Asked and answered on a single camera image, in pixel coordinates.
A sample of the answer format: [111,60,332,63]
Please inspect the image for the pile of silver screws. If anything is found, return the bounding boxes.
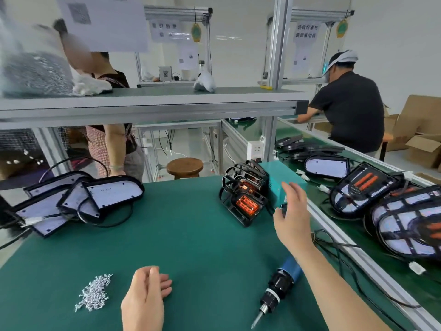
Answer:
[75,274,113,313]

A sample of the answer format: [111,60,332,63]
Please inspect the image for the aluminium frame post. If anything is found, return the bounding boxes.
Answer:
[261,0,294,163]

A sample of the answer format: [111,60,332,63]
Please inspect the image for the aluminium frame shelf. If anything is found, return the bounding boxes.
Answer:
[0,87,310,130]

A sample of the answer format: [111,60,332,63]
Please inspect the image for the large black grille lamp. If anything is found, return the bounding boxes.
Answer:
[365,185,441,262]

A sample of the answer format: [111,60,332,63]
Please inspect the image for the aluminium workstation frame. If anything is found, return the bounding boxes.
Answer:
[134,6,214,88]
[263,8,355,87]

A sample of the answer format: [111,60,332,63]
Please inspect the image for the teal power supply box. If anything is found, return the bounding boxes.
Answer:
[258,161,308,209]

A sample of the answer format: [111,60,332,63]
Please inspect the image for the large white paper sheet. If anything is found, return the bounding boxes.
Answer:
[55,0,149,53]

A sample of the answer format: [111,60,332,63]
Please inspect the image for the large open cardboard box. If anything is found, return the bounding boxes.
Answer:
[383,94,441,153]

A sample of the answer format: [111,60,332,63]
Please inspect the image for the black framed white lamp panel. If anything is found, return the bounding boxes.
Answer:
[23,171,93,199]
[57,181,104,223]
[6,199,78,238]
[84,176,145,218]

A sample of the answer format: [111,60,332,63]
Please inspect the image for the black lamp cable loop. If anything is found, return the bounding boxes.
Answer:
[77,199,134,228]

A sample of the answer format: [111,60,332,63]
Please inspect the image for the clear bag of screws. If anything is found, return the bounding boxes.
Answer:
[0,12,76,97]

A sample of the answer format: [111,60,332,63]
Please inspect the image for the black lamp housing orange lens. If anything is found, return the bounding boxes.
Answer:
[222,160,270,198]
[219,189,274,227]

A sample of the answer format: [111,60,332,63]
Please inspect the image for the black lamp orange strips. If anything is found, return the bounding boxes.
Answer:
[330,162,403,220]

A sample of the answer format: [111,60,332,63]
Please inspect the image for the white cloth gloves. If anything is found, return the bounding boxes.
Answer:
[70,66,113,97]

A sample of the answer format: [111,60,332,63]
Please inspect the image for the white paper sign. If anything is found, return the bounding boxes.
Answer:
[149,19,184,44]
[293,21,322,44]

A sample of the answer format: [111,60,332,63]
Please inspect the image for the person's right hand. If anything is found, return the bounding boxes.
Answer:
[273,182,315,252]

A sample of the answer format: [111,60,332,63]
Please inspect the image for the white plastic bag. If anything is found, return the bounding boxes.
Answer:
[193,70,217,93]

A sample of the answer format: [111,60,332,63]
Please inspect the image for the small open cardboard box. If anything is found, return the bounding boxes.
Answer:
[405,134,441,169]

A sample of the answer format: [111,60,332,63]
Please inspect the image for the white power socket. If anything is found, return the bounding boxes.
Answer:
[247,140,264,161]

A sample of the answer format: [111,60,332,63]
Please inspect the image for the person's right forearm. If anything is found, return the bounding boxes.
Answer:
[288,243,391,331]

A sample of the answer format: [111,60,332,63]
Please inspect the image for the black power cable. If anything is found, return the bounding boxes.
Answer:
[312,230,421,309]

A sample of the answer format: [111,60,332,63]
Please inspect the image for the round wooden stool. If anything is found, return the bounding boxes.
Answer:
[166,157,204,180]

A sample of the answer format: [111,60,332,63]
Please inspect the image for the person's left hand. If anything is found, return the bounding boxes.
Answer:
[121,266,173,331]

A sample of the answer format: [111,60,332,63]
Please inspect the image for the blue black electric screwdriver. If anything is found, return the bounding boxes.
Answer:
[251,255,304,329]

